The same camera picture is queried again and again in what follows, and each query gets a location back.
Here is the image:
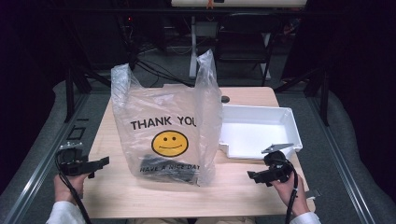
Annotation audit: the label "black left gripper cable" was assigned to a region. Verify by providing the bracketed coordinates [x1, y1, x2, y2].
[54, 148, 93, 224]

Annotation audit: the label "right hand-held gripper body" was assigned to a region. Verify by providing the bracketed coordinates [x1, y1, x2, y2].
[261, 143, 295, 184]

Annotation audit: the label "white plastic bin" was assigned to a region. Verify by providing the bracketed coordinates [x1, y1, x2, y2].
[219, 104, 304, 161]

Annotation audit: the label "person's right hand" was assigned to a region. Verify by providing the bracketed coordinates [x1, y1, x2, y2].
[270, 173, 311, 217]

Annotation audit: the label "person's left hand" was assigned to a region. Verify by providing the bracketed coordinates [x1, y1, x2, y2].
[53, 172, 91, 203]

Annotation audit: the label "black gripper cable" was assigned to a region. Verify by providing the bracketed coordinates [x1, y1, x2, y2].
[283, 160, 300, 224]
[54, 148, 93, 224]

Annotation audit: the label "black folding chair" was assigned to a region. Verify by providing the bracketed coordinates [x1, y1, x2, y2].
[213, 12, 283, 88]

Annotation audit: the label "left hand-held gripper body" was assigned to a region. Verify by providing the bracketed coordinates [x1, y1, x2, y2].
[55, 142, 95, 177]

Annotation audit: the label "black floor cables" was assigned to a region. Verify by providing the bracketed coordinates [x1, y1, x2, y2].
[134, 58, 197, 89]

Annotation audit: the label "dark rectangular box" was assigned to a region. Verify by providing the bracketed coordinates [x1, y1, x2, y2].
[138, 154, 200, 185]

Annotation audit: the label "white desk leg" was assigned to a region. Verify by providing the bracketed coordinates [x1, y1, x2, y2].
[189, 15, 199, 79]

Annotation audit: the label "aluminium floor rail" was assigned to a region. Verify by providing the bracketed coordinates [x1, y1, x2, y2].
[306, 92, 378, 224]
[2, 92, 91, 224]

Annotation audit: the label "black metal stand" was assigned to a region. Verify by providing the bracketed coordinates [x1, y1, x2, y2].
[274, 65, 331, 127]
[64, 65, 113, 123]

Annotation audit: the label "grey tape strip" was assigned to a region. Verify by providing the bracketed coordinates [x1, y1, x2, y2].
[304, 188, 322, 200]

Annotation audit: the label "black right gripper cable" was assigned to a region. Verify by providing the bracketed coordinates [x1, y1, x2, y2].
[283, 160, 300, 224]

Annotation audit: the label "clear plastic smiley face bag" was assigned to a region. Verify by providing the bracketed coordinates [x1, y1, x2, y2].
[110, 49, 224, 188]

